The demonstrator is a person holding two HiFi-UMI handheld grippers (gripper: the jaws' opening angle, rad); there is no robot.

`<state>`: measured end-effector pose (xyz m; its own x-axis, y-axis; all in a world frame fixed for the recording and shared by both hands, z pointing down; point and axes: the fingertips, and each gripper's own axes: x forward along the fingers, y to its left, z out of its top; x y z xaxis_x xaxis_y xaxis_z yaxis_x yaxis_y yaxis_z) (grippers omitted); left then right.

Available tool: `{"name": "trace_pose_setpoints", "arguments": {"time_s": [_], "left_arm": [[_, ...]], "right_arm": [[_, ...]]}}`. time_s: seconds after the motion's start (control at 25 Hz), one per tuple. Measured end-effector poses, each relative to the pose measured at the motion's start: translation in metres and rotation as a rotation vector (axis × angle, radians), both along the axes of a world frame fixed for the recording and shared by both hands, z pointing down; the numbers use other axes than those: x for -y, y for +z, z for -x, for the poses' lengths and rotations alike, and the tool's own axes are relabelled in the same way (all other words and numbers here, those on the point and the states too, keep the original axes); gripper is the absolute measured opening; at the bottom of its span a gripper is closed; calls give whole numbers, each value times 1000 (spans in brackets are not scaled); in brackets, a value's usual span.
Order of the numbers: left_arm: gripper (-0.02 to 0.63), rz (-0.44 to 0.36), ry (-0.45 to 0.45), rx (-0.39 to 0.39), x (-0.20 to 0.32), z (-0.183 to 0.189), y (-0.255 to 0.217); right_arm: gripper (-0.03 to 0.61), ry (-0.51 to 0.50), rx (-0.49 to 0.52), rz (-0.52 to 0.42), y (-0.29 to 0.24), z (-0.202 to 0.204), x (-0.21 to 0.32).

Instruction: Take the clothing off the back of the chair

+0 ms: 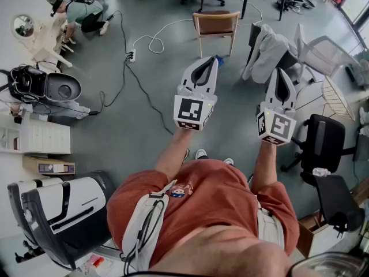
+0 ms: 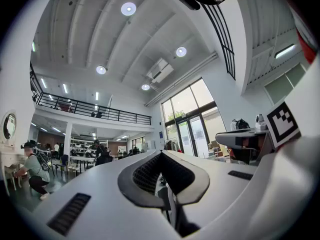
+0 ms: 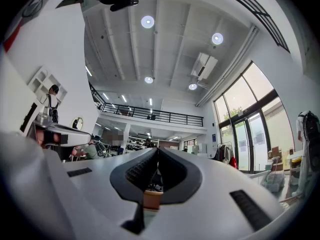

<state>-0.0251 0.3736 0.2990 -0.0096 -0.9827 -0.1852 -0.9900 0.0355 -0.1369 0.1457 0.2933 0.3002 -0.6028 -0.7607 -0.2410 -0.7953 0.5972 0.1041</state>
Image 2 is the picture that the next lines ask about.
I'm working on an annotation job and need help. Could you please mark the black metal grille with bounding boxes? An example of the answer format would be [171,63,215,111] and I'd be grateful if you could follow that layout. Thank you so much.
[201,3,236,81]

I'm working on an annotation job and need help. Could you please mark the white long table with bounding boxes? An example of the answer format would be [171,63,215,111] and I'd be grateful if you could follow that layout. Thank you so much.
[69,155,96,172]

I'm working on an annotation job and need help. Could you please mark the white ceiling air conditioner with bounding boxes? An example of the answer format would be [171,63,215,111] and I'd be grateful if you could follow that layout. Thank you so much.
[146,57,175,84]

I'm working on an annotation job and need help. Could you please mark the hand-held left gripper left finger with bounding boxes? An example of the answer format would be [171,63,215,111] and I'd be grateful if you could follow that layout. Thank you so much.
[33,150,183,240]

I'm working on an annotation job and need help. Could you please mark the long strip ceiling light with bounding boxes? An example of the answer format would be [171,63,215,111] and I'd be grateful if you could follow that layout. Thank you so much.
[274,43,296,60]

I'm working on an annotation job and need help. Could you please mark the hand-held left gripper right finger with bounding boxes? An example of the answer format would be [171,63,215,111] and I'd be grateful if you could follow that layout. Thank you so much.
[161,150,259,236]

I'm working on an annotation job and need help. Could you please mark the dark blue chair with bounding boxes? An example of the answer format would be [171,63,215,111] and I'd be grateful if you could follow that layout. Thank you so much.
[53,154,70,177]

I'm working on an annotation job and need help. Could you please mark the white metal rack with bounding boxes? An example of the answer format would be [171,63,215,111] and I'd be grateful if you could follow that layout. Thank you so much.
[163,137,183,154]

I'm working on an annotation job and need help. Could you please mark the black head camera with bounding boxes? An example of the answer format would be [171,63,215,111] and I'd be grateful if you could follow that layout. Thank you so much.
[175,0,202,11]

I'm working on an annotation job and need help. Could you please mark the black mezzanine railing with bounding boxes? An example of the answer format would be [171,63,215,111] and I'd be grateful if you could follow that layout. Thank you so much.
[29,62,153,126]

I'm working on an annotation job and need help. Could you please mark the frosted interior window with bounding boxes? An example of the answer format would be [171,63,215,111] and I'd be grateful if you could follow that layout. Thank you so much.
[263,62,308,105]

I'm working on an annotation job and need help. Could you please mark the person's red t-shirt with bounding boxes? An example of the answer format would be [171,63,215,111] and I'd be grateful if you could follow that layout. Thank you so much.
[296,30,318,65]

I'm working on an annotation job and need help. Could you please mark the oval white framed mirror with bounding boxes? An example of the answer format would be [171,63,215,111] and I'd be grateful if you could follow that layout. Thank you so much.
[0,109,18,142]

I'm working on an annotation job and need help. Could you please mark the large glass window wall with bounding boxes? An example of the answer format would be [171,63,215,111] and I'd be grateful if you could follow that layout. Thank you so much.
[161,77,227,159]

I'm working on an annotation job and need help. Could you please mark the black and white backpack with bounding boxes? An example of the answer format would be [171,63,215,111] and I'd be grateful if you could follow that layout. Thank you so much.
[231,118,251,131]

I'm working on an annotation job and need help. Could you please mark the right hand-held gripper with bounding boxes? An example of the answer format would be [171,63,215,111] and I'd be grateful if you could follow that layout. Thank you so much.
[215,56,320,165]

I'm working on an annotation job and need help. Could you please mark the white dressing table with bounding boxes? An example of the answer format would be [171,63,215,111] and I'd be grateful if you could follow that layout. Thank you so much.
[0,141,28,197]

